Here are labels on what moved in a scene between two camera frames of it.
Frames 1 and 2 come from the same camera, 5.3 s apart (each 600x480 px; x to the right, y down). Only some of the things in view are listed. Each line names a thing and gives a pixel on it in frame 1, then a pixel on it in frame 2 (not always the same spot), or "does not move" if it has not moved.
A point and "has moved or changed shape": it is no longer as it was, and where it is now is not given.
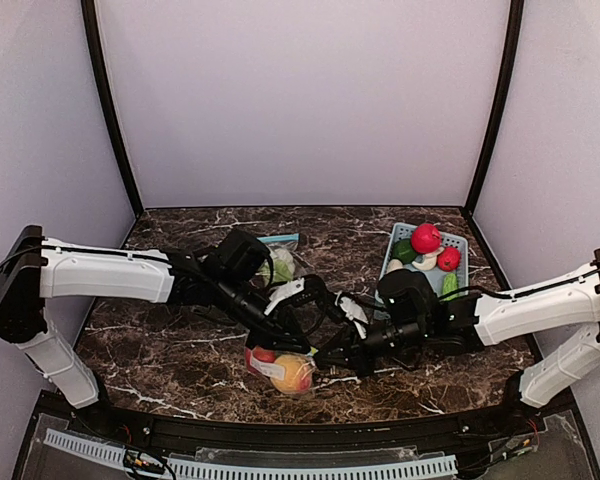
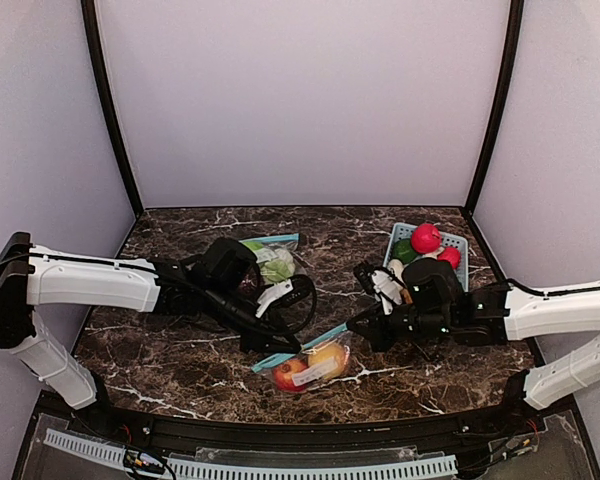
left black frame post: (91, 27) does not move
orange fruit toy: (298, 372) has moved or changed shape
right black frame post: (510, 54) does not move
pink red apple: (425, 238) does not move
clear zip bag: (289, 372) has moved or changed shape
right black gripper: (356, 350) → (380, 330)
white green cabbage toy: (394, 264) does not move
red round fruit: (259, 354) → (283, 375)
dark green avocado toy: (403, 250) does not move
